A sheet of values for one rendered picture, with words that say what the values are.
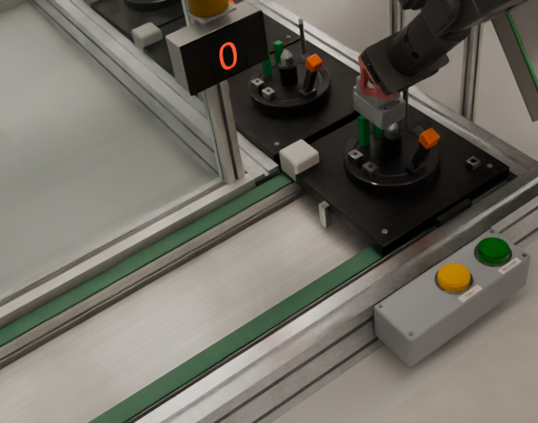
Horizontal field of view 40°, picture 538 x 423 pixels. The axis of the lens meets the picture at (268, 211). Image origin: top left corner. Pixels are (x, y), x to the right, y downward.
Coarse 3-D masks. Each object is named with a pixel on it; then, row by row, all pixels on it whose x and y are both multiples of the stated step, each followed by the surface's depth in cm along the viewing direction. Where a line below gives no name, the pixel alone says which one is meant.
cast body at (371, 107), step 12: (372, 84) 102; (360, 96) 105; (396, 96) 104; (360, 108) 106; (372, 108) 104; (384, 108) 103; (396, 108) 103; (372, 120) 105; (384, 120) 103; (396, 120) 105
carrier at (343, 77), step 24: (288, 48) 137; (312, 48) 136; (264, 72) 128; (288, 72) 123; (336, 72) 130; (240, 96) 128; (264, 96) 123; (288, 96) 123; (312, 96) 122; (336, 96) 125; (240, 120) 123; (264, 120) 123; (288, 120) 122; (312, 120) 121; (336, 120) 120; (264, 144) 118; (288, 144) 117
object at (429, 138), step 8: (416, 128) 101; (432, 128) 100; (416, 136) 101; (424, 136) 99; (432, 136) 99; (424, 144) 100; (432, 144) 100; (416, 152) 103; (424, 152) 102; (416, 160) 104; (424, 160) 105; (416, 168) 105
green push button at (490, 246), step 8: (488, 240) 98; (496, 240) 98; (480, 248) 97; (488, 248) 97; (496, 248) 97; (504, 248) 97; (480, 256) 97; (488, 256) 96; (496, 256) 96; (504, 256) 96
